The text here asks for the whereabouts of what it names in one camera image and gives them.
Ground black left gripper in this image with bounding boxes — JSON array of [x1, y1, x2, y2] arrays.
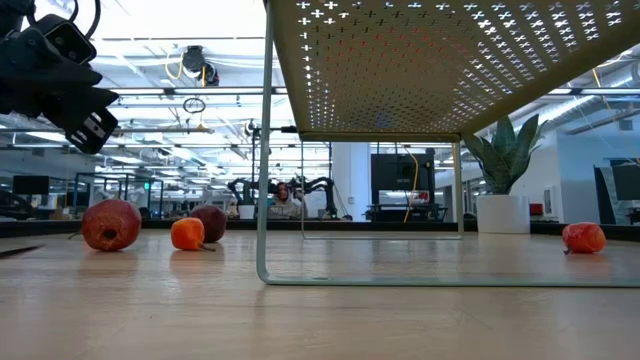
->
[[0, 27, 121, 156]]

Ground red pomegranate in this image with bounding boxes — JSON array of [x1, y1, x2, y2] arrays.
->
[[79, 198, 143, 253]]

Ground small orange fruit with stem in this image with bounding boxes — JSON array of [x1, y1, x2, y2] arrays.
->
[[170, 217, 217, 253]]

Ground dark red round fruit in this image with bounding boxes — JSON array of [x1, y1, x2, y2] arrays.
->
[[191, 204, 228, 244]]

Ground red-orange fruit with stem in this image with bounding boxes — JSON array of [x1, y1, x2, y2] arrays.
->
[[561, 221, 607, 255]]

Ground small dark background monitor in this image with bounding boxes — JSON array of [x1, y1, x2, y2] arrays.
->
[[12, 174, 51, 197]]

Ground black flat strip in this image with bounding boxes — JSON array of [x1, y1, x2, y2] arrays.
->
[[0, 243, 45, 260]]

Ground person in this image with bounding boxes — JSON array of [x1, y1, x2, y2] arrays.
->
[[269, 182, 307, 220]]

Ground black monitor on stand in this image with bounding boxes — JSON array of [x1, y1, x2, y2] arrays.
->
[[367, 152, 449, 223]]

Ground green perforated metal shelf riser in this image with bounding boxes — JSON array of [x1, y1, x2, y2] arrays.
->
[[255, 0, 640, 289]]

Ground green snake plant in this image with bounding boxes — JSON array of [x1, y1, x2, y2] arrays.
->
[[463, 113, 549, 196]]

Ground white plant pot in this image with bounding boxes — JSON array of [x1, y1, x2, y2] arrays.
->
[[475, 194, 531, 235]]

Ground black office monitor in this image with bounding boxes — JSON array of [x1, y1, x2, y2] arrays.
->
[[593, 158, 640, 226]]

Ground black background frame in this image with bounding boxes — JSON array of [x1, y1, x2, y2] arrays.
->
[[72, 172, 165, 220]]

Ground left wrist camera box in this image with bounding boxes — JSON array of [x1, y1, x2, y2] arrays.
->
[[34, 13, 99, 66]]

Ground black ceiling camera mount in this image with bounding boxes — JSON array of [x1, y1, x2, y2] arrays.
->
[[181, 44, 220, 87]]

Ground yellow hanging cable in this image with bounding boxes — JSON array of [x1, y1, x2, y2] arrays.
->
[[402, 147, 420, 224]]

